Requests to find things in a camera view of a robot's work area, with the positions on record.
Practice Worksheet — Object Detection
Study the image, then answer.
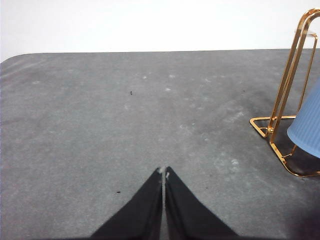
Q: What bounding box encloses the gold wire cup rack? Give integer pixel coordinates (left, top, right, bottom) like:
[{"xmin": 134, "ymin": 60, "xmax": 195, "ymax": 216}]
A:
[{"xmin": 249, "ymin": 8, "xmax": 320, "ymax": 178}]

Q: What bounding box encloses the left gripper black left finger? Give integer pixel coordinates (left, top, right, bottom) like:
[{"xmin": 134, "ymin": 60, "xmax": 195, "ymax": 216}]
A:
[{"xmin": 84, "ymin": 166, "xmax": 165, "ymax": 240}]

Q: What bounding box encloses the blue ribbed plastic cup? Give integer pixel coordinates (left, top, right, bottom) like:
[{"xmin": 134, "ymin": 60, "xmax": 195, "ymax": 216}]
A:
[{"xmin": 286, "ymin": 77, "xmax": 320, "ymax": 160}]

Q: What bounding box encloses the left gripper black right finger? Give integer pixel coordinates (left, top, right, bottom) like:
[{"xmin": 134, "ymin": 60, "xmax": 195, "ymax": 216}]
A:
[{"xmin": 164, "ymin": 166, "xmax": 241, "ymax": 240}]

